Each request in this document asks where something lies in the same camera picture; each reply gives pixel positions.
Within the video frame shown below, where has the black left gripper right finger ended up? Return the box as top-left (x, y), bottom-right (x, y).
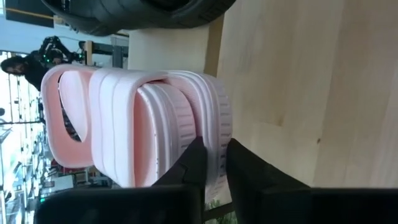
top-left (226, 138), bottom-right (398, 224)

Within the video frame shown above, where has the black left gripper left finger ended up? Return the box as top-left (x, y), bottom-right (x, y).
top-left (33, 136), bottom-right (208, 224)

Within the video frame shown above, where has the pink rubber slide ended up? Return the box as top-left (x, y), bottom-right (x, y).
top-left (88, 67), bottom-right (233, 205)
top-left (40, 63), bottom-right (98, 169)

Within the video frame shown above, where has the black rubber slide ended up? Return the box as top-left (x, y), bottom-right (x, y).
top-left (40, 0), bottom-right (238, 37)

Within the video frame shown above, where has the person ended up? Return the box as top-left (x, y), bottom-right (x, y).
top-left (0, 54), bottom-right (63, 93)

